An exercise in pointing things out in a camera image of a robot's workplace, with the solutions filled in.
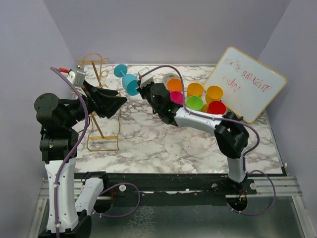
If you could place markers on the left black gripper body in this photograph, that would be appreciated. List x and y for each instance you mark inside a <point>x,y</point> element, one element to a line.
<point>92,100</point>

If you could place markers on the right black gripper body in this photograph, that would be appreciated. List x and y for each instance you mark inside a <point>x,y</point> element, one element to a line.
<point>144,91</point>

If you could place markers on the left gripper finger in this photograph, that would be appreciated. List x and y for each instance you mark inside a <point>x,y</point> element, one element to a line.
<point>110,105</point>
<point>102,93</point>

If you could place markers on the cyan wine glass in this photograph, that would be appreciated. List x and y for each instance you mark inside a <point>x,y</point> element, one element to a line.
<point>129,81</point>

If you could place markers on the orange wine glass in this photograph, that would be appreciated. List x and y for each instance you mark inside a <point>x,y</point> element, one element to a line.
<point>174,85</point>

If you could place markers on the pink wine glass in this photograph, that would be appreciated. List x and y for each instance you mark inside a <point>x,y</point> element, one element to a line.
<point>177,97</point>

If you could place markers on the gold wire glass rack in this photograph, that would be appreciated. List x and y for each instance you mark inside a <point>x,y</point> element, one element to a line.
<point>100,138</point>

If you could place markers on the yellow wine glass front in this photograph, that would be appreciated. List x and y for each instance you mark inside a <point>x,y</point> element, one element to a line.
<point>195,89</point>

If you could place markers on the yellow wine glass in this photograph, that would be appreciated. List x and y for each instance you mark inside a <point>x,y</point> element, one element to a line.
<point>195,89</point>
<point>213,93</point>

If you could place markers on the green wine glass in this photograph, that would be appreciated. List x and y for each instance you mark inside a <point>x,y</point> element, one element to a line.
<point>194,103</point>

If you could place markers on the red wine glass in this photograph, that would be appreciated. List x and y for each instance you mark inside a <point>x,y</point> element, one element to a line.
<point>216,108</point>

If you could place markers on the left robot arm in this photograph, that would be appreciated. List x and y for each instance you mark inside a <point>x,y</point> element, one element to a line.
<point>70,217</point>

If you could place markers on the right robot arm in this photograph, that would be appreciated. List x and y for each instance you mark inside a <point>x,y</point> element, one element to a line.
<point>231,136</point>

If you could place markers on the clear tape roll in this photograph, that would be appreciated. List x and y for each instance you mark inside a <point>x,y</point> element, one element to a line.
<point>168,77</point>

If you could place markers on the yellow framed whiteboard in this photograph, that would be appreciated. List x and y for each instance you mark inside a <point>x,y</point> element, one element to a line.
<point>248,85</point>

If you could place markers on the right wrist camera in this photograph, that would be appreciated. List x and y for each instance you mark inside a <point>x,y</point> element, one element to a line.
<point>145,80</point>

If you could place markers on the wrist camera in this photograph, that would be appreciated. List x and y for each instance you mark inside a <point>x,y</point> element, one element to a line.
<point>145,80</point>
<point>77,77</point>

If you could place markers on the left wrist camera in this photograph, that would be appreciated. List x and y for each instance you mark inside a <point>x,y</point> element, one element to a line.
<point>77,77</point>

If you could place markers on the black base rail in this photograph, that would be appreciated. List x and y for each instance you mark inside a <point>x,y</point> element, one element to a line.
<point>172,190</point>

